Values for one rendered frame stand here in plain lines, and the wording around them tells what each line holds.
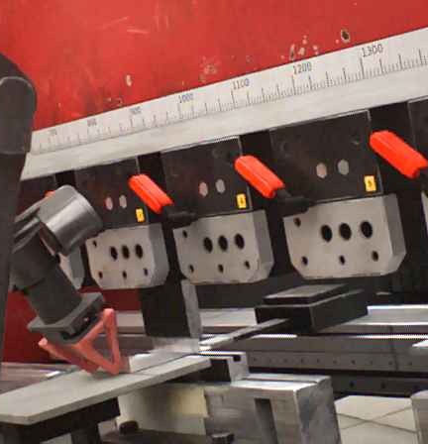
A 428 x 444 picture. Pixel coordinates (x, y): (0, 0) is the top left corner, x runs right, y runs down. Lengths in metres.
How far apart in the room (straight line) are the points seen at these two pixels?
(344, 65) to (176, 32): 0.27
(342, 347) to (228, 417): 0.27
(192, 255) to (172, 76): 0.21
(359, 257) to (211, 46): 0.30
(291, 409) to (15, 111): 0.50
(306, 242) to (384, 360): 0.39
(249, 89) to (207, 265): 0.23
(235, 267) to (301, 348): 0.39
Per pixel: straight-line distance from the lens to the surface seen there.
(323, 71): 1.21
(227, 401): 1.45
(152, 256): 1.48
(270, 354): 1.78
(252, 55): 1.29
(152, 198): 1.40
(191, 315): 1.51
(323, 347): 1.69
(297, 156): 1.25
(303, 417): 1.37
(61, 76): 1.60
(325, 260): 1.24
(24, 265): 1.43
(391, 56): 1.15
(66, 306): 1.45
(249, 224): 1.32
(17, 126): 1.08
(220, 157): 1.35
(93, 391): 1.40
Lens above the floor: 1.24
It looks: 3 degrees down
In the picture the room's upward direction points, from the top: 11 degrees counter-clockwise
